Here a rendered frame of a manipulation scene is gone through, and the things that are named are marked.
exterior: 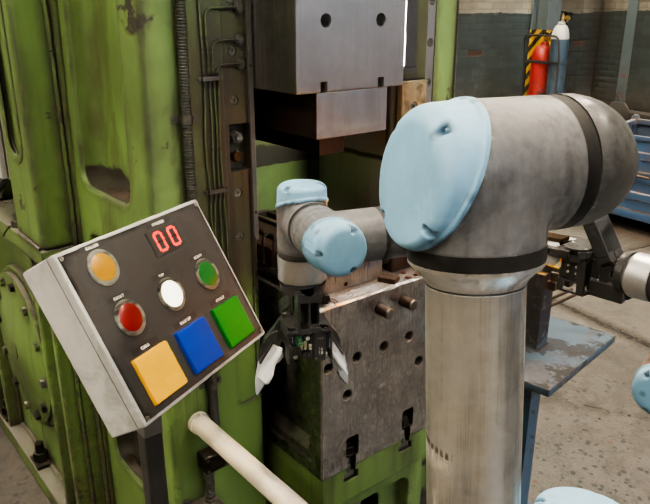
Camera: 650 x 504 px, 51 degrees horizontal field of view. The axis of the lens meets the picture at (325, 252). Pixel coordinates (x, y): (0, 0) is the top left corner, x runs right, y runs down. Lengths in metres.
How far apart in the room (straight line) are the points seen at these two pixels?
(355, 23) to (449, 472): 1.05
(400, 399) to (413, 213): 1.28
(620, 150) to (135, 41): 1.01
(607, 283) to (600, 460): 1.57
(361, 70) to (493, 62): 8.23
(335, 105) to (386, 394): 0.72
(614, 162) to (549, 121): 0.06
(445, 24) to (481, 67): 7.68
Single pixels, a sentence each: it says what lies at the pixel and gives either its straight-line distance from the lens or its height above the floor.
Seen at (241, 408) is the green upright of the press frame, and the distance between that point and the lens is 1.73.
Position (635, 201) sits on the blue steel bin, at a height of 0.23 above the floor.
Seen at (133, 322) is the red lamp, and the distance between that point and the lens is 1.08.
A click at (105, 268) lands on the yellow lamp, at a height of 1.16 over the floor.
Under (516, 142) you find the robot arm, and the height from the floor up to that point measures 1.43.
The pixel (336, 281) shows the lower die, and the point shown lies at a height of 0.94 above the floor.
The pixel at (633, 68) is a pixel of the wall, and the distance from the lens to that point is 10.65.
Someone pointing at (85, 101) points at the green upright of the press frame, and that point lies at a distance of 1.76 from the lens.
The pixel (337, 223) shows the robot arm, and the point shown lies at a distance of 0.89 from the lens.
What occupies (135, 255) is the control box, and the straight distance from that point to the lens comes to 1.13.
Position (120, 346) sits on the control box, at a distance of 1.06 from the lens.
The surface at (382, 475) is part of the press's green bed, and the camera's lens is 1.88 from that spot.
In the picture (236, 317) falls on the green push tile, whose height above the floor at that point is 1.01.
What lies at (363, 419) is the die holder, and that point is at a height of 0.59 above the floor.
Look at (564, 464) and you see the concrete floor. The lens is 2.70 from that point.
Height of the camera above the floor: 1.53
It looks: 20 degrees down
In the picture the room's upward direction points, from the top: straight up
